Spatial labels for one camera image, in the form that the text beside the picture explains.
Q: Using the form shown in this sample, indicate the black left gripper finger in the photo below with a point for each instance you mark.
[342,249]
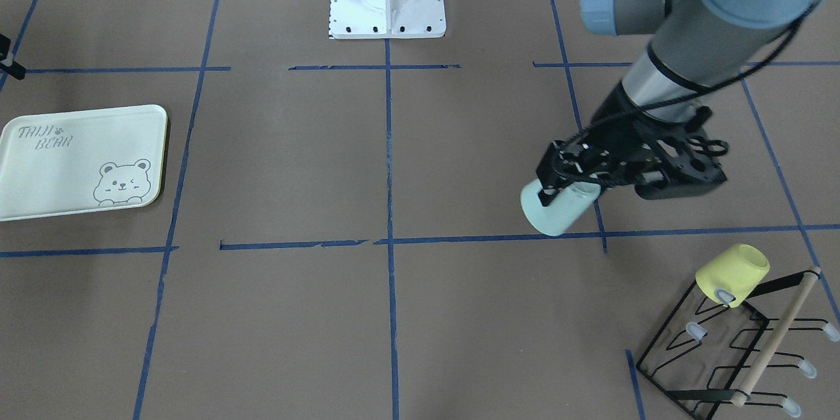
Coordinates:
[548,175]

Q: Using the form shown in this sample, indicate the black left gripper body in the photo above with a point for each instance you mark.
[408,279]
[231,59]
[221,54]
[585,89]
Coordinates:
[615,119]

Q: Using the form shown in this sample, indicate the pale green plastic cup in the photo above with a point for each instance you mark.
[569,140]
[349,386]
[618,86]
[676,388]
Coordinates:
[564,210]

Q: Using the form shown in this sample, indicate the yellow plastic cup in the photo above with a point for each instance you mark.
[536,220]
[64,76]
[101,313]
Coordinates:
[731,276]

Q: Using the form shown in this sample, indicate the cream bear print tray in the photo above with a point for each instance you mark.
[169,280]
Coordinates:
[69,163]

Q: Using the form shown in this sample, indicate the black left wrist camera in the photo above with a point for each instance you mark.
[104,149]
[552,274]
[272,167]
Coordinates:
[661,185]

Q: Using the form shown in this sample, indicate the black wire cup rack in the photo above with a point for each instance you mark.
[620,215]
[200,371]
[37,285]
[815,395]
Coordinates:
[707,355]

